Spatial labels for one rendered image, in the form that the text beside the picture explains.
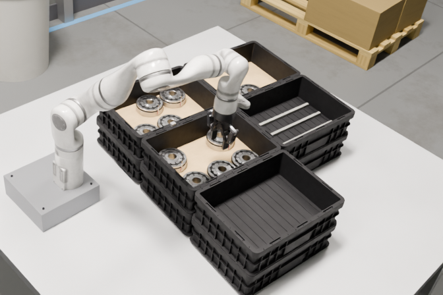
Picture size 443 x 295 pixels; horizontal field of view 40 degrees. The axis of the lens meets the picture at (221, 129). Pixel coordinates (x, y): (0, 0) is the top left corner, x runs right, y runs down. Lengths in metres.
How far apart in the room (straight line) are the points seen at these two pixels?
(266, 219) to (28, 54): 2.27
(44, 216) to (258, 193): 0.71
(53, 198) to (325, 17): 2.92
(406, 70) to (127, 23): 2.07
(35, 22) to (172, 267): 2.16
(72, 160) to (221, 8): 3.09
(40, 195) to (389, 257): 1.20
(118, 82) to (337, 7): 2.93
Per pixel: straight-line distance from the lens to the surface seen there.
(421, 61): 4.82
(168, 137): 2.15
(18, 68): 3.93
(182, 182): 1.94
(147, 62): 1.61
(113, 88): 1.73
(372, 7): 4.36
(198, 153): 2.20
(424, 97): 4.40
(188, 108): 2.40
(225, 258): 1.92
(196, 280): 1.99
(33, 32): 3.82
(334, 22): 4.51
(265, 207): 2.05
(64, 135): 1.96
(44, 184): 2.15
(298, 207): 2.08
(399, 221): 2.35
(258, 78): 2.64
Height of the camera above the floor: 2.28
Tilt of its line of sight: 39 degrees down
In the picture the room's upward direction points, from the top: 9 degrees clockwise
